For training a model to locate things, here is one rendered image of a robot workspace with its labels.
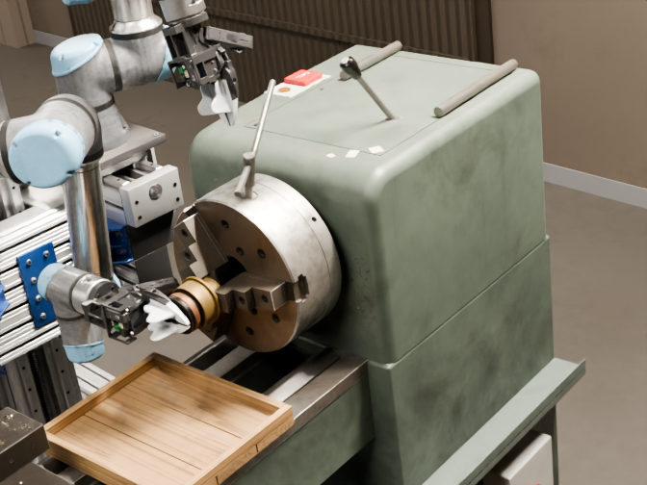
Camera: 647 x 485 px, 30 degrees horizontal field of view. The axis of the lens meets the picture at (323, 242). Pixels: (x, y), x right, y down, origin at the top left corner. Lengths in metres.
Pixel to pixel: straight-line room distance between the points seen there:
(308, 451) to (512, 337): 0.62
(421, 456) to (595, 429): 1.14
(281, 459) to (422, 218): 0.51
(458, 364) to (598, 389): 1.25
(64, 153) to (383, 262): 0.60
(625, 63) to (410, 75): 2.06
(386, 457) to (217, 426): 0.42
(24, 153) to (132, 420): 0.52
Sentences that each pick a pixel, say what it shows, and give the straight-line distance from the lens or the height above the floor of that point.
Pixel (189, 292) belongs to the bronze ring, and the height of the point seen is 1.12.
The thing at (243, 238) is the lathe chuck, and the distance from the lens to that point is 2.16.
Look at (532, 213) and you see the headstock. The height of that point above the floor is 0.95.
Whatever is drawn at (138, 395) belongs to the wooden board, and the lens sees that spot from 2.32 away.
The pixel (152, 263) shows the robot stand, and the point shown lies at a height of 0.91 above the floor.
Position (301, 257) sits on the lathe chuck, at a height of 1.14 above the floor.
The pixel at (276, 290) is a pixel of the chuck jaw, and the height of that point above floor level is 1.10.
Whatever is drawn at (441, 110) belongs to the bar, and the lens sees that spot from 2.34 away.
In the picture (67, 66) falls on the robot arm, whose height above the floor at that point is 1.36.
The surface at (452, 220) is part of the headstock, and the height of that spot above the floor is 1.07.
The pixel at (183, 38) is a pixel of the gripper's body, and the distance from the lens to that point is 2.19.
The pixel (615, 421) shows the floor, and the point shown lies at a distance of 3.59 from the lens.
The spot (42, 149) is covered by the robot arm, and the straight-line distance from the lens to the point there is 2.12.
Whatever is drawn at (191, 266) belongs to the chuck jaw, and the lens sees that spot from 2.17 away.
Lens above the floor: 2.14
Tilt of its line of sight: 27 degrees down
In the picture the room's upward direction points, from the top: 8 degrees counter-clockwise
